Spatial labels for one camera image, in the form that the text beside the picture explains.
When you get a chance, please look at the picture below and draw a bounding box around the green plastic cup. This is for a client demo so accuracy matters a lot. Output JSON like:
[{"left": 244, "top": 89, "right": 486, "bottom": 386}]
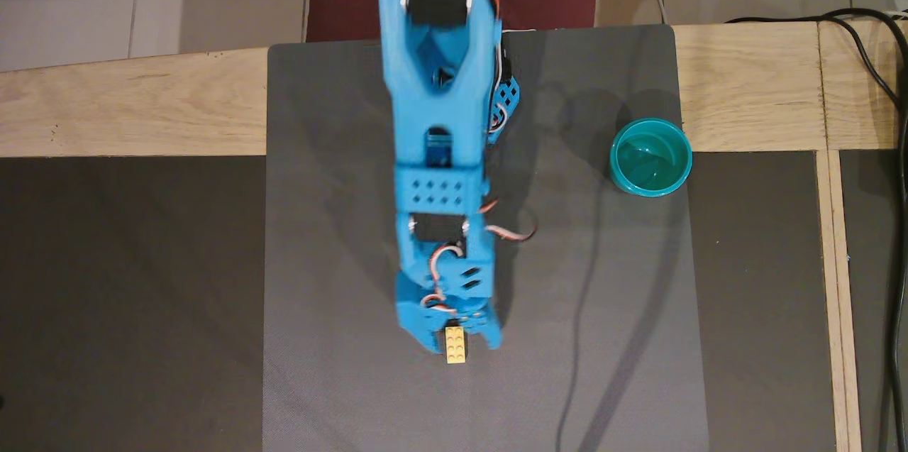
[{"left": 609, "top": 117, "right": 694, "bottom": 199}]

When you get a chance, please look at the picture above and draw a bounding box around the blue gripper with motor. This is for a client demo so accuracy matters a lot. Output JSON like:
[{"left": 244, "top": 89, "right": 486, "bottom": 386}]
[{"left": 395, "top": 264, "right": 504, "bottom": 355}]

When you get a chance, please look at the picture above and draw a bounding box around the dark grey table mat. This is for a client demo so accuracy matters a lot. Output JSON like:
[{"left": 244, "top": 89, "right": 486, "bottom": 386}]
[{"left": 262, "top": 24, "right": 711, "bottom": 452}]

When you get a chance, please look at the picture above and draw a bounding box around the red white servo cable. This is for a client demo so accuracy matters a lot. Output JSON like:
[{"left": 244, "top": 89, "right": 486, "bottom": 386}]
[
  {"left": 482, "top": 198, "right": 538, "bottom": 244},
  {"left": 423, "top": 244, "right": 467, "bottom": 312}
]

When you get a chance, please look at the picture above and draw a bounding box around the black power cable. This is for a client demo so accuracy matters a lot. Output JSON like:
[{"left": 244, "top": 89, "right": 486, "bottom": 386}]
[
  {"left": 841, "top": 16, "right": 908, "bottom": 452},
  {"left": 724, "top": 7, "right": 908, "bottom": 112}
]

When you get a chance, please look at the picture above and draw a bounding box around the cream lego brick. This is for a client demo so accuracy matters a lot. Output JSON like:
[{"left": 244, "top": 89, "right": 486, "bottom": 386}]
[{"left": 444, "top": 324, "right": 469, "bottom": 365}]

